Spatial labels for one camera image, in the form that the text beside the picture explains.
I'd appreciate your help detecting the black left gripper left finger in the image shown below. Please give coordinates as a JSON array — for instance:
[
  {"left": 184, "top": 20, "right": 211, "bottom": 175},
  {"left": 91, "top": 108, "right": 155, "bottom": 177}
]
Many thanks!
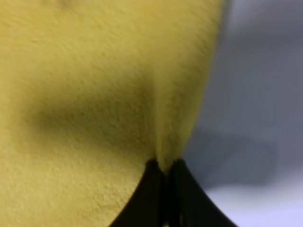
[{"left": 110, "top": 159, "right": 166, "bottom": 227}]

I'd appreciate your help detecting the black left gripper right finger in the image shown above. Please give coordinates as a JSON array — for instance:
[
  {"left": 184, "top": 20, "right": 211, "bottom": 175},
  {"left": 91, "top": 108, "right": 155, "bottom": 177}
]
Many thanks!
[{"left": 168, "top": 159, "right": 236, "bottom": 227}]

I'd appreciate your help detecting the yellow towel with black trim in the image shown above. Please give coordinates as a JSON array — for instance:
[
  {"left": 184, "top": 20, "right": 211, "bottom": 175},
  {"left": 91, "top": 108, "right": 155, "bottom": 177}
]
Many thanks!
[{"left": 0, "top": 0, "right": 226, "bottom": 227}]

